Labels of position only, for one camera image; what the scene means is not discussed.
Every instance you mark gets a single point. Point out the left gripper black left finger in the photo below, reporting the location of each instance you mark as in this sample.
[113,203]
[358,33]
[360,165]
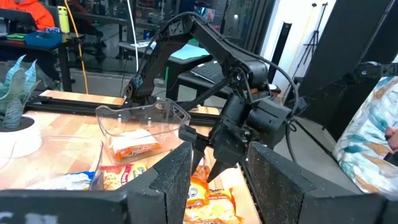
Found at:
[174,186]

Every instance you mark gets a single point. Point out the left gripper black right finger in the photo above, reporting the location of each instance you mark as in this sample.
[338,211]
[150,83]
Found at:
[273,186]

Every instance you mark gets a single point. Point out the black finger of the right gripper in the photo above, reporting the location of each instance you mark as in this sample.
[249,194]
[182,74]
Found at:
[222,169]
[197,146]

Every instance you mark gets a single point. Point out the orange Maruchan chicken ramen pack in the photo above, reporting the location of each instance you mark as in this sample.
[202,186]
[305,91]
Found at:
[196,193]
[214,211]
[133,144]

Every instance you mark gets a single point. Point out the blue Maruchan ramen pack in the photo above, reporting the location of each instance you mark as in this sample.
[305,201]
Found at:
[68,182]

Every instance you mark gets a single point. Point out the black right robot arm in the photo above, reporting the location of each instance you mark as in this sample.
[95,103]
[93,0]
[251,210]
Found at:
[202,28]

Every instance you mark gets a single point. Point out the red Maruchan beef ramen pack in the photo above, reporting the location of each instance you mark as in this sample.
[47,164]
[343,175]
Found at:
[121,175]

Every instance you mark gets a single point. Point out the black laptop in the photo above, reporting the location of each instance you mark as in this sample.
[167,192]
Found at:
[208,71]
[15,17]

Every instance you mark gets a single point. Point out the clear plastic bin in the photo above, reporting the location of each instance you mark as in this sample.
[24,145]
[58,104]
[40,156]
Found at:
[62,155]
[140,115]

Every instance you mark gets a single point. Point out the teal paper sheet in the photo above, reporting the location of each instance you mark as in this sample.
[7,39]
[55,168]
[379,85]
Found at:
[189,51]

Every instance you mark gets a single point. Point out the person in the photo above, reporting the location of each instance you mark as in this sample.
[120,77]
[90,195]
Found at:
[360,149]
[34,12]

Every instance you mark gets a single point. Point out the tall black bar speaker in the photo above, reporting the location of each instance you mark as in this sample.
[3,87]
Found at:
[281,46]

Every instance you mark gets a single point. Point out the black tripod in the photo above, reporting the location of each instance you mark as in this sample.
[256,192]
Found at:
[314,42]

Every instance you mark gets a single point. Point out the person's hand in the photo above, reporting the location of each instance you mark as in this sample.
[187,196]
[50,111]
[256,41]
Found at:
[392,137]

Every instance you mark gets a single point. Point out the large black panel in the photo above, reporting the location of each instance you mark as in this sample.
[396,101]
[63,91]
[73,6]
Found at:
[342,46]

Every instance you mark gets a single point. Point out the black office desk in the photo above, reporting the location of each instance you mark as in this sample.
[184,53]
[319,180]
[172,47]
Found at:
[63,62]

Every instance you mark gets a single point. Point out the white round plant pot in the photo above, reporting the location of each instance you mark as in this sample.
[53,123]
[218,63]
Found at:
[21,140]

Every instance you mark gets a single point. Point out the yellow-green bottle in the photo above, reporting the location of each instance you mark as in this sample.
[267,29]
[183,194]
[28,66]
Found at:
[63,20]

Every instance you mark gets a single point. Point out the green snake plant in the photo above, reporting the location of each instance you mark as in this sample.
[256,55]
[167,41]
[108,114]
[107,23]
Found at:
[15,93]

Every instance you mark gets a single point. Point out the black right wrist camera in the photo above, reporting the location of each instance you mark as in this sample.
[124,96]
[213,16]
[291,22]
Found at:
[269,123]

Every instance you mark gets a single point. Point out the black table edge rail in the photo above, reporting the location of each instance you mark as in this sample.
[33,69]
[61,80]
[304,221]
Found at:
[77,107]

